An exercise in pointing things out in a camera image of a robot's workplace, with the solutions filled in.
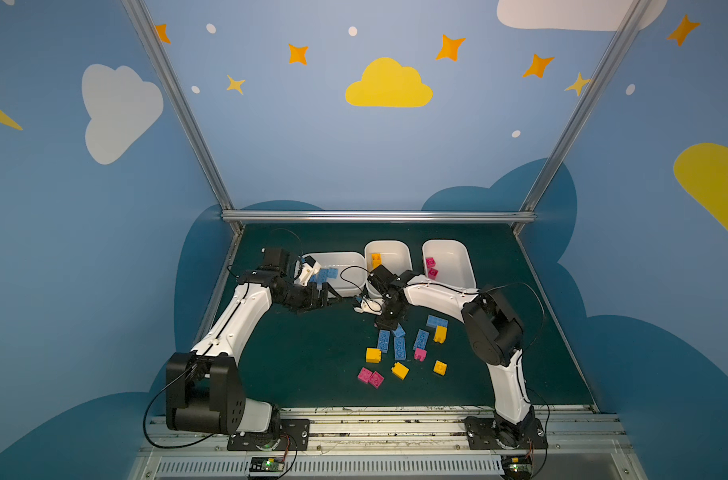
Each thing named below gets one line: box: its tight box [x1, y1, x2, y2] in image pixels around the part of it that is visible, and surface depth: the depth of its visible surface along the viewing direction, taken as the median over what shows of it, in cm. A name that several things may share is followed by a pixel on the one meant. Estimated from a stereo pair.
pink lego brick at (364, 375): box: [357, 367, 373, 384], surface depth 84 cm
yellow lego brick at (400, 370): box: [391, 362, 409, 380], surface depth 86 cm
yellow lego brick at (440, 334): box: [433, 325, 447, 344], surface depth 92 cm
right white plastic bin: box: [422, 239, 478, 290], surface depth 110 cm
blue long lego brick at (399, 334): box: [392, 322, 406, 343], surface depth 92 cm
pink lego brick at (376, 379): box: [368, 371, 385, 389], surface depth 84 cm
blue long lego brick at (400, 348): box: [394, 336, 407, 361], surface depth 91 cm
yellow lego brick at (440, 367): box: [433, 360, 448, 376], surface depth 88 cm
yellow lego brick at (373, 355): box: [365, 347, 382, 364], surface depth 88 cm
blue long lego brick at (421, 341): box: [413, 329, 430, 350], surface depth 93 cm
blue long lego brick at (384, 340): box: [378, 329, 390, 353], surface depth 91 cm
